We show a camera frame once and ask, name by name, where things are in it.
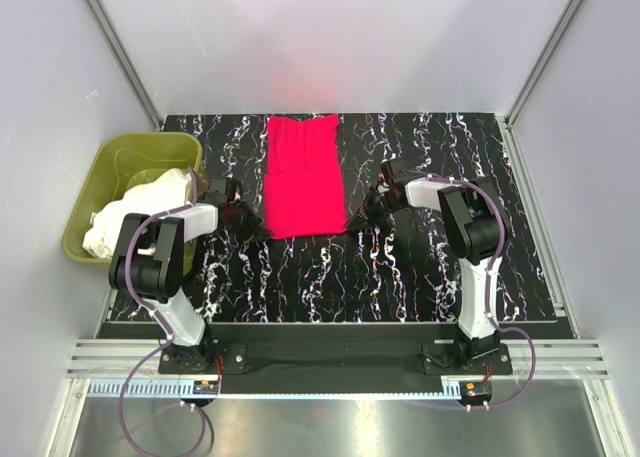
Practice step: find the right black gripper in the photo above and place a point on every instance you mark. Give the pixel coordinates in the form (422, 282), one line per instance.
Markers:
(364, 223)

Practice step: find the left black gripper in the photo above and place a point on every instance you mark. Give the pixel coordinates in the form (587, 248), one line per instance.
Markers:
(255, 230)

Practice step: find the pink t shirt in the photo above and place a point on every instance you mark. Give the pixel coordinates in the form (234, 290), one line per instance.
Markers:
(303, 187)

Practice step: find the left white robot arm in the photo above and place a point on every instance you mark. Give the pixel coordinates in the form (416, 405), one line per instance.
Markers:
(148, 261)

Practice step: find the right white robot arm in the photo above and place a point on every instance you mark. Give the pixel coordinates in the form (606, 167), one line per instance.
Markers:
(476, 232)

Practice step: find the white t shirt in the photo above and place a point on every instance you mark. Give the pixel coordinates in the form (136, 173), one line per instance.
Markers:
(173, 189)

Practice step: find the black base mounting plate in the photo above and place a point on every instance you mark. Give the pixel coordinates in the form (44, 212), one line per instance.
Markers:
(332, 358)

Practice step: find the olive green plastic tub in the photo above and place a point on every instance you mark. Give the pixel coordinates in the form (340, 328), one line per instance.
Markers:
(120, 164)

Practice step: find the left orange connector box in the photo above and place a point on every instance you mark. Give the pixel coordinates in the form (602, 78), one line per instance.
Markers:
(206, 386)

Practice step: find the orange connector box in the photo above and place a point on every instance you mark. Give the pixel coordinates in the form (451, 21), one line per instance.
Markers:
(476, 393)
(206, 386)

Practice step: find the right orange connector box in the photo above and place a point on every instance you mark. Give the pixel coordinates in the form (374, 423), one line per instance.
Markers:
(476, 393)

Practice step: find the aluminium frame rail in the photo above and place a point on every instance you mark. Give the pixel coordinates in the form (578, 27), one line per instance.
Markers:
(131, 367)

